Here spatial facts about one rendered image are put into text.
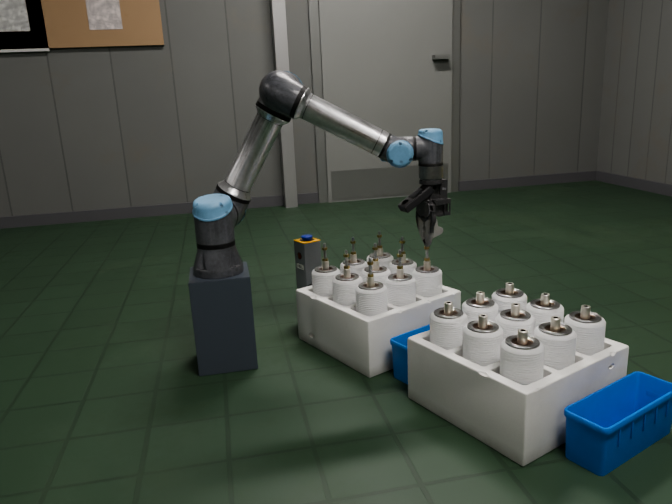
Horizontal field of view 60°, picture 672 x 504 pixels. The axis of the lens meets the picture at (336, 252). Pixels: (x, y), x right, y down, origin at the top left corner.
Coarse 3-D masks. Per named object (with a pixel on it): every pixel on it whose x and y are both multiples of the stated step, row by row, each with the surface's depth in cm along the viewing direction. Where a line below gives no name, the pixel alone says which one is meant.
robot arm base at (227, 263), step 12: (204, 252) 173; (216, 252) 173; (228, 252) 175; (204, 264) 175; (216, 264) 173; (228, 264) 174; (240, 264) 178; (204, 276) 174; (216, 276) 173; (228, 276) 174
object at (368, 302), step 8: (384, 288) 174; (360, 296) 173; (368, 296) 172; (376, 296) 172; (384, 296) 174; (360, 304) 174; (368, 304) 173; (376, 304) 173; (384, 304) 174; (360, 312) 175; (368, 312) 173; (376, 312) 173
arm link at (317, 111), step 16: (272, 80) 164; (288, 80) 163; (272, 96) 163; (288, 96) 161; (304, 96) 162; (288, 112) 164; (304, 112) 163; (320, 112) 163; (336, 112) 163; (336, 128) 164; (352, 128) 164; (368, 128) 164; (368, 144) 165; (384, 144) 164; (400, 144) 162; (400, 160) 163
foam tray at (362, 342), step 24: (312, 288) 199; (312, 312) 192; (336, 312) 180; (384, 312) 174; (408, 312) 177; (312, 336) 196; (336, 336) 183; (360, 336) 172; (384, 336) 173; (360, 360) 174; (384, 360) 174
